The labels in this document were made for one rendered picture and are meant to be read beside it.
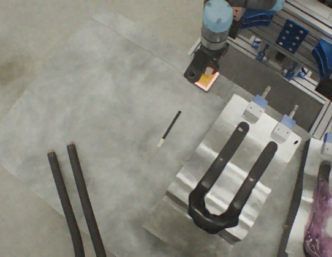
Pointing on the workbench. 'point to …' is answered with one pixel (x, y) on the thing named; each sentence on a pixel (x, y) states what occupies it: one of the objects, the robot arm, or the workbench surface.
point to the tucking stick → (169, 128)
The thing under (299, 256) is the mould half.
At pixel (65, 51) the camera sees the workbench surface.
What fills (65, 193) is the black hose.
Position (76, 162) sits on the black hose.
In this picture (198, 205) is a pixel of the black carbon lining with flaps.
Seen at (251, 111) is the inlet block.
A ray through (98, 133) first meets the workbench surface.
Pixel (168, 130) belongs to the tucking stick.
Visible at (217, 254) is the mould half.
